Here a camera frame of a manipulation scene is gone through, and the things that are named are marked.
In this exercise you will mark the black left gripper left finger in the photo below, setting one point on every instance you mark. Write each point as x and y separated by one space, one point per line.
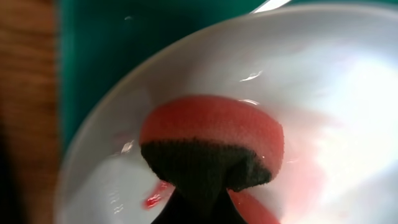
174 211

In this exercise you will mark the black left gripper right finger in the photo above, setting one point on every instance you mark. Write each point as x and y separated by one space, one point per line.
225 212

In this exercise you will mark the light blue plate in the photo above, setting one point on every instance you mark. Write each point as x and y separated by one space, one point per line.
326 72

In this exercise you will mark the teal plastic tray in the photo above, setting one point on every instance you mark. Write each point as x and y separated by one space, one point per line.
101 41

